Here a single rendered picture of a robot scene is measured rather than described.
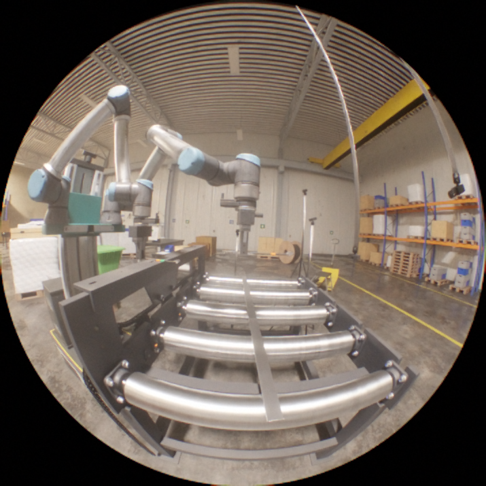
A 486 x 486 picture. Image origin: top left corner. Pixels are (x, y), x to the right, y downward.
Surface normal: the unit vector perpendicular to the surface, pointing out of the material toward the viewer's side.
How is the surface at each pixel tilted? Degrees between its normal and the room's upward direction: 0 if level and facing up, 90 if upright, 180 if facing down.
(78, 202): 90
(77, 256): 90
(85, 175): 90
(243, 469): 0
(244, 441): 0
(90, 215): 90
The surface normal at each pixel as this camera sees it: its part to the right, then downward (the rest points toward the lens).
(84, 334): 1.00, 0.07
